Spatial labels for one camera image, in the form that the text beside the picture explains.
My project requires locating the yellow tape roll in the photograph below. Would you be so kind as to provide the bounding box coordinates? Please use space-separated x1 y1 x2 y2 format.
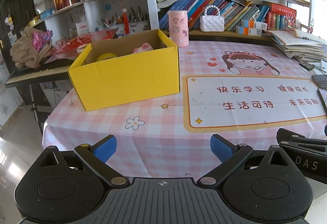
96 53 117 62

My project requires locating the pink plush pig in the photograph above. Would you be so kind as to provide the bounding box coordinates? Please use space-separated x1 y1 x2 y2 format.
132 43 153 54

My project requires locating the pink cartoon table mat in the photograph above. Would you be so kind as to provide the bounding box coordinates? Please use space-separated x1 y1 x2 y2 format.
43 41 326 178

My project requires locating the black calculator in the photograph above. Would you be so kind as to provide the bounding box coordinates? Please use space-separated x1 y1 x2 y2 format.
299 62 315 71

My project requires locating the black Yamaha keyboard piano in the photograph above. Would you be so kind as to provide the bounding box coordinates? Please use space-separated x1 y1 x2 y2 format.
5 59 73 135

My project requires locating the yellow cardboard box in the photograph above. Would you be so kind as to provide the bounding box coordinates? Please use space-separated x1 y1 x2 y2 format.
68 29 180 111

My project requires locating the red paper sheets pile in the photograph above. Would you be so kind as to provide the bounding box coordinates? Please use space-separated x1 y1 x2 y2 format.
48 28 117 62

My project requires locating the stack of papers and notebooks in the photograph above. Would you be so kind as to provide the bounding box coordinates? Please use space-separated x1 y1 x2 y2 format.
267 31 326 62

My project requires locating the orange white box lower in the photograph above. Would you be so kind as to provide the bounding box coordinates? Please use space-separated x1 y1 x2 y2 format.
236 26 262 36

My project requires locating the orange white box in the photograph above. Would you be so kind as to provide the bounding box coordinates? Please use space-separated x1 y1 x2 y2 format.
236 26 262 36
241 19 268 31

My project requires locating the beige crumpled cloth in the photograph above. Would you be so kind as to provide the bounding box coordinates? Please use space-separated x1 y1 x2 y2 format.
10 26 52 69

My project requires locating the orange white box upper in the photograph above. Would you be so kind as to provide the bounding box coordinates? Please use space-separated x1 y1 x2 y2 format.
241 19 268 31

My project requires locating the white quilted pearl handbag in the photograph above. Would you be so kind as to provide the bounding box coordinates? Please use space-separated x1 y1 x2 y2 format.
200 5 224 32

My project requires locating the pink cylindrical container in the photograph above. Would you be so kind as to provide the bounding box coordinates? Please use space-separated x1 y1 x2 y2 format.
168 11 189 47

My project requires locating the row of leaning books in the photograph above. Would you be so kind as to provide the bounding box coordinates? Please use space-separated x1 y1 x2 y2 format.
168 0 270 31

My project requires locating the red thick dictionary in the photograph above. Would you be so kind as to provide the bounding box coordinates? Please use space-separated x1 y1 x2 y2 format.
270 3 297 17

